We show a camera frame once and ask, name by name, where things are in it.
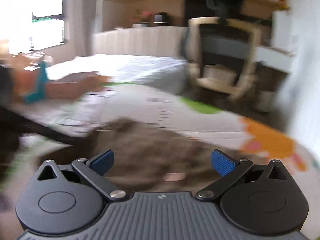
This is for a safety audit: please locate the beige black office chair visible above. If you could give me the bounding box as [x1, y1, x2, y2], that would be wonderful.
[181, 0, 263, 103]

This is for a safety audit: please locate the white waste bin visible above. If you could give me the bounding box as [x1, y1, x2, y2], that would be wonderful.
[255, 90, 276, 113]

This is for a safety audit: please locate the pink cardboard box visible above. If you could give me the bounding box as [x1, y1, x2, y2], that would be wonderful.
[45, 72, 110, 100]

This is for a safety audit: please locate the beige padded headboard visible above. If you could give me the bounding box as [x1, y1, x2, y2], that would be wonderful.
[92, 27, 187, 59]

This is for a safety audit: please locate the white box on desk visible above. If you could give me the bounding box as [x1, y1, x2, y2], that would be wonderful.
[270, 10, 295, 54]

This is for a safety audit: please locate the cartoon print play mat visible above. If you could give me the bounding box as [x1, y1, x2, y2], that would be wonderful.
[13, 83, 319, 239]

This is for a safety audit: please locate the black round speaker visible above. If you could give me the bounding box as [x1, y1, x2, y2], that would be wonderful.
[153, 12, 170, 27]

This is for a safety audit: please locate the potted red flower plant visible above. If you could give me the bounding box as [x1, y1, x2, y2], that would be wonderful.
[132, 9, 153, 28]

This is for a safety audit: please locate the brown corduroy dotted garment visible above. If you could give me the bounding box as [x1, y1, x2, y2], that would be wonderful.
[35, 118, 267, 194]

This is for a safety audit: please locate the teal cushion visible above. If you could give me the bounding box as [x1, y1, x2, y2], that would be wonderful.
[22, 61, 48, 104]

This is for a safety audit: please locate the white desk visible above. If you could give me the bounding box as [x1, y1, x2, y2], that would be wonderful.
[255, 46, 294, 74]

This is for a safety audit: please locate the white quilted mattress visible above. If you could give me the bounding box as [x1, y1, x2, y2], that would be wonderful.
[46, 54, 187, 94]

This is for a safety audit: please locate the grey window curtain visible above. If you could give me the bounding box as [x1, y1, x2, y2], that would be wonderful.
[63, 0, 97, 57]

